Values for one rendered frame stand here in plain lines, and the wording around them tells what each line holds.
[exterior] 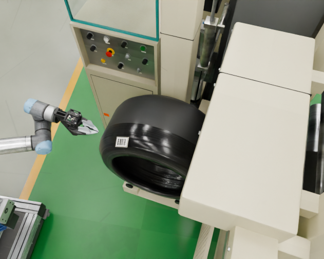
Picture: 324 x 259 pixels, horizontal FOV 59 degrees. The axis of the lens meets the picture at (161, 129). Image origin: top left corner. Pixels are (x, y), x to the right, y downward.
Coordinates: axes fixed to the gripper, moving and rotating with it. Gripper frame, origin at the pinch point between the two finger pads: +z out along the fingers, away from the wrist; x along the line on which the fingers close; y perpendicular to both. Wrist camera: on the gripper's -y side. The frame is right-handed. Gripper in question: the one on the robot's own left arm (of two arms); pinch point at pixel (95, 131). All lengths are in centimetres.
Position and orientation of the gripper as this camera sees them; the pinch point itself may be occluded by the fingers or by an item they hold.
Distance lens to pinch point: 139.5
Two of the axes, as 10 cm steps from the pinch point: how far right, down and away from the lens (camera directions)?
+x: 3.2, -8.1, 4.9
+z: 9.4, 3.4, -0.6
